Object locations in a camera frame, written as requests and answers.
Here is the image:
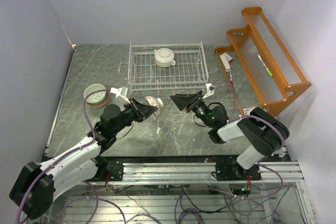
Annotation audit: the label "small red white card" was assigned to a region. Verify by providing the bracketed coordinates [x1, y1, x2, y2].
[243, 106, 256, 115]

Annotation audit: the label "cream two-handled soup bowl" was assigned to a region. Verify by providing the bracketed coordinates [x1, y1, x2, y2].
[153, 48, 176, 68]

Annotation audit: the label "grey striped bowl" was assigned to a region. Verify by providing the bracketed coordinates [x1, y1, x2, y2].
[86, 95, 109, 104]

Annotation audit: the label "white red eraser block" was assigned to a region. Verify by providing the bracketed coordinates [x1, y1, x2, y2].
[219, 52, 233, 72]

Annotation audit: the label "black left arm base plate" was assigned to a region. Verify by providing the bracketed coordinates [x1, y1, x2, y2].
[96, 161, 124, 182]

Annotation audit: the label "marker pen on shelf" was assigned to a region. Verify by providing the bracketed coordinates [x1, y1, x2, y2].
[258, 55, 273, 77]

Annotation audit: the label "pale green bowl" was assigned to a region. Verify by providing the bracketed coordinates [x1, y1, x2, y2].
[82, 83, 107, 103]

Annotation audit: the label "white wire dish rack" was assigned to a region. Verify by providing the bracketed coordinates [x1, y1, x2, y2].
[128, 42, 208, 91]

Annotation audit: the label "orange wooden shelf rack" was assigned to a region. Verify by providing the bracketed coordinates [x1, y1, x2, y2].
[214, 7, 311, 116]

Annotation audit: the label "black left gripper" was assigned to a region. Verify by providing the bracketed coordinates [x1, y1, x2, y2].
[112, 97, 157, 134]

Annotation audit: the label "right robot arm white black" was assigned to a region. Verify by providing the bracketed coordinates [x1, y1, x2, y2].
[170, 91, 290, 180]

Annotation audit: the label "red pen on table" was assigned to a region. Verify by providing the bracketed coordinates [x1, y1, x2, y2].
[229, 70, 234, 87]

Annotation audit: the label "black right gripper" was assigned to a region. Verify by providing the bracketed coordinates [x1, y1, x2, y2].
[171, 91, 214, 127]

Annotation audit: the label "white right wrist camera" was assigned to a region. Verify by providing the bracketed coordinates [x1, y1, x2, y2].
[202, 83, 215, 99]

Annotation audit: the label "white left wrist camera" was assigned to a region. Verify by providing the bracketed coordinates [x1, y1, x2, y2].
[110, 86, 130, 104]

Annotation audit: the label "white bowl red pattern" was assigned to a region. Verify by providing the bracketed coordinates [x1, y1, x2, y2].
[88, 100, 108, 108]

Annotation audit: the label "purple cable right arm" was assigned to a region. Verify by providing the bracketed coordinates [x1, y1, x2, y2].
[213, 83, 286, 200]

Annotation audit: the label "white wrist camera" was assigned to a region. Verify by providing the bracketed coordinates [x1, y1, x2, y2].
[110, 86, 130, 104]
[202, 83, 215, 99]

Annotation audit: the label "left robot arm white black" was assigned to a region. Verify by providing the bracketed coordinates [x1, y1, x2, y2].
[9, 98, 159, 223]

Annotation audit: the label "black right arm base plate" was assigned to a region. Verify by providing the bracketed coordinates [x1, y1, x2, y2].
[211, 162, 261, 181]

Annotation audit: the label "loose cables under table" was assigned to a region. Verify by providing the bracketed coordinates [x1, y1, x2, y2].
[57, 182, 297, 224]

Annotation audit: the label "aluminium mounting rail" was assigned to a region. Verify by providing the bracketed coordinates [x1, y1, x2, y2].
[109, 162, 304, 185]

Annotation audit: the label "brown patterned bowl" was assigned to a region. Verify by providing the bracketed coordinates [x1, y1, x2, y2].
[144, 95, 165, 120]

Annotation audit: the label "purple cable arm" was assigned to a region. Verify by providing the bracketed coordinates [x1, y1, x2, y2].
[213, 83, 286, 200]
[16, 89, 113, 224]

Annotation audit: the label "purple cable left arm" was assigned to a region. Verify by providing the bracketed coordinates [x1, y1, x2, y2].
[16, 89, 113, 224]

